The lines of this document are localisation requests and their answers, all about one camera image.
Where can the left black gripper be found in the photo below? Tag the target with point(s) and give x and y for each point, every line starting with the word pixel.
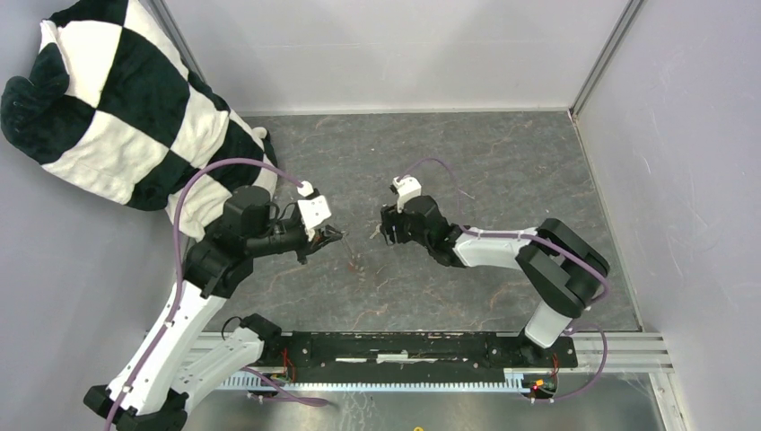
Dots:
pixel 310 246

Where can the key with black tag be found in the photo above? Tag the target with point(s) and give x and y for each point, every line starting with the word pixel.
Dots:
pixel 376 232

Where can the aluminium corner post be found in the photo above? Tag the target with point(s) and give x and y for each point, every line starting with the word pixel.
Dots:
pixel 609 49
pixel 163 15

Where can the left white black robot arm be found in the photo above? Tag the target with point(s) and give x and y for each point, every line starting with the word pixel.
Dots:
pixel 156 390

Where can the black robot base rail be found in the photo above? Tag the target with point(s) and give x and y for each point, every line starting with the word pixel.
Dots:
pixel 402 357

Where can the silver toothed metal strip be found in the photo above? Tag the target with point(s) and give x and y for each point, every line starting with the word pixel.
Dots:
pixel 507 382

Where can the black white checkered blanket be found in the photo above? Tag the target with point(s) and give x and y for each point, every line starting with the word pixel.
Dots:
pixel 111 107

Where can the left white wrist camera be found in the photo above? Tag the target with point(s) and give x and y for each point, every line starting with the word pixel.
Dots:
pixel 313 207

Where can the right aluminium corner post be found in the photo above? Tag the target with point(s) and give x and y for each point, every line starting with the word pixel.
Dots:
pixel 609 49

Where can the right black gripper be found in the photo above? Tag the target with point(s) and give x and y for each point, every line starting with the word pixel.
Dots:
pixel 389 218

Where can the left aluminium corner post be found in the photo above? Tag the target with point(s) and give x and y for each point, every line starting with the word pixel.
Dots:
pixel 163 15

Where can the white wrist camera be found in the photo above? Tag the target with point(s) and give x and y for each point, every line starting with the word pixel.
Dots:
pixel 313 207
pixel 406 187

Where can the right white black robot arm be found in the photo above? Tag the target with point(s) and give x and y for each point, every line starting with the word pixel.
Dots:
pixel 568 273

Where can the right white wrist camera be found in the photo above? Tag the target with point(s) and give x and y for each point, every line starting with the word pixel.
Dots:
pixel 406 187

